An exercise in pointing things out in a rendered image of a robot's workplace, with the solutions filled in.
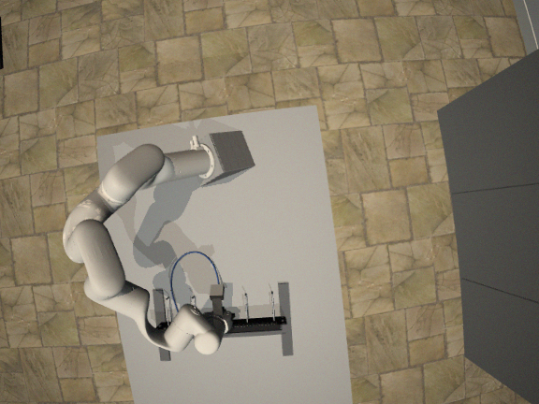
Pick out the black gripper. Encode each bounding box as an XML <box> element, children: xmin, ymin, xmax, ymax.
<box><xmin>203</xmin><ymin>307</ymin><xmax>235</xmax><ymax>333</ymax></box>

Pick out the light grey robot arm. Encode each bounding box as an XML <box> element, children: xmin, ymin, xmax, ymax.
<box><xmin>63</xmin><ymin>136</ymin><xmax>226</xmax><ymax>354</ymax></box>

